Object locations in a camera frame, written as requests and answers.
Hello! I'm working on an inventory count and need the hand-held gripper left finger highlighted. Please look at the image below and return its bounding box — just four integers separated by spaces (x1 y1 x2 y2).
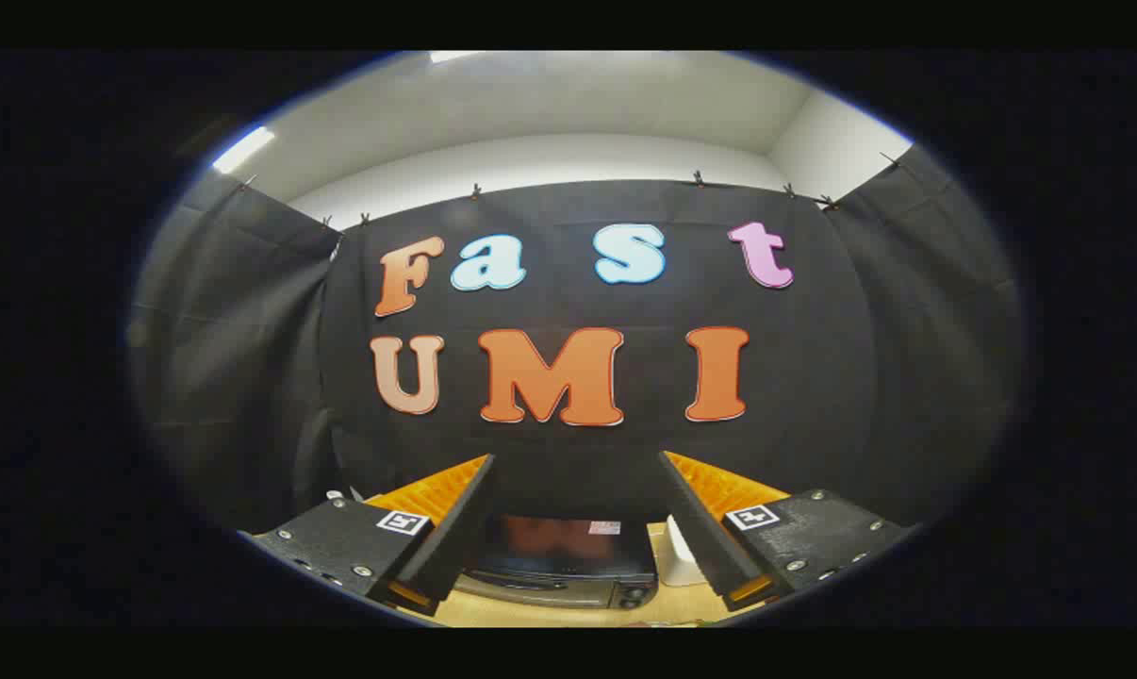
239 453 497 619

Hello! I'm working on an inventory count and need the large ceiling light panel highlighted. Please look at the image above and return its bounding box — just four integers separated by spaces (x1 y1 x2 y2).
212 125 276 174

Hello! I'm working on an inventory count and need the black toaster oven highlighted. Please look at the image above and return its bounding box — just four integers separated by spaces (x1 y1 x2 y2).
455 514 661 611

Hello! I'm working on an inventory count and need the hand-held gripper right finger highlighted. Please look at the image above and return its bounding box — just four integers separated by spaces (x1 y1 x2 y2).
658 451 918 614

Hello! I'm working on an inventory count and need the white pop-up toaster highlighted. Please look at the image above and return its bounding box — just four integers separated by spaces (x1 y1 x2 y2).
665 514 711 588

